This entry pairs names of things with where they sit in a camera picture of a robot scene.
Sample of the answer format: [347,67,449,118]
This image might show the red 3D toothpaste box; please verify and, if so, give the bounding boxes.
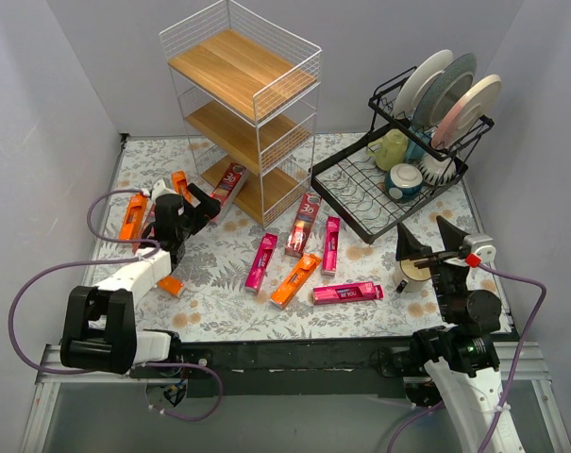
[210,162,249,225]
[285,193,322,258]

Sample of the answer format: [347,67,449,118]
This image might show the orange toothpaste box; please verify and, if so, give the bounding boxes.
[158,276,184,297]
[171,171,191,202]
[118,193,148,241]
[271,254,321,310]

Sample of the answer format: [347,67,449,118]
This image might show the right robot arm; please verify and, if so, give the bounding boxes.
[392,217,525,452]

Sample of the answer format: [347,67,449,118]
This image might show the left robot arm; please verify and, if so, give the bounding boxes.
[60,182,221,378]

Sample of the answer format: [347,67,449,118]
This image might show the cream mug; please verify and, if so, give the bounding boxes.
[393,260,431,294]

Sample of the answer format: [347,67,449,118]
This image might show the teal spotted bowl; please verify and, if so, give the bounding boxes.
[384,163,423,203]

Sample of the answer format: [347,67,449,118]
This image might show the pink toothpaste box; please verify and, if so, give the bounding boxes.
[312,281,383,306]
[321,216,341,277]
[244,233,277,294]

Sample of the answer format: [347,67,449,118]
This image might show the white ribbed bowl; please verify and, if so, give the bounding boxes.
[417,154,457,187]

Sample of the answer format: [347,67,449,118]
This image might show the black dish rack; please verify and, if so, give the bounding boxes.
[310,67,494,244]

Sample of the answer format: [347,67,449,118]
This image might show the light blue cup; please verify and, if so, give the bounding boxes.
[404,129,431,162]

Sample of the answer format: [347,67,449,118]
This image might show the yellow-green mug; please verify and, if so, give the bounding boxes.
[366,128,409,172]

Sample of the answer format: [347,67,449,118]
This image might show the floral table mat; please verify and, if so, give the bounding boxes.
[76,132,512,344]

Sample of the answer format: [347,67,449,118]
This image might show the pink and cream plate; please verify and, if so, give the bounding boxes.
[430,75,502,150]

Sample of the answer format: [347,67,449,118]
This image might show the grey speckled plate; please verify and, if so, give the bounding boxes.
[411,53,478,130]

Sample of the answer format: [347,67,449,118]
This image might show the white plate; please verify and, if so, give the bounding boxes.
[392,49,454,119]

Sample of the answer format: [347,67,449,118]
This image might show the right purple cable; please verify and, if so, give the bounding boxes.
[387,261,547,453]

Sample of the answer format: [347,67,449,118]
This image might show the purple cable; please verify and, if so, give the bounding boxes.
[387,261,547,453]
[8,190,224,422]

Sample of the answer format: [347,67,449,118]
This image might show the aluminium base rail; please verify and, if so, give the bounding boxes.
[23,342,571,453]

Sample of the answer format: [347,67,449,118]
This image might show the white wire wooden shelf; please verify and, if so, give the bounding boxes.
[160,1,323,227]

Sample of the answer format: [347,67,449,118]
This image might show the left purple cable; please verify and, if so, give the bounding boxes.
[8,190,224,422]

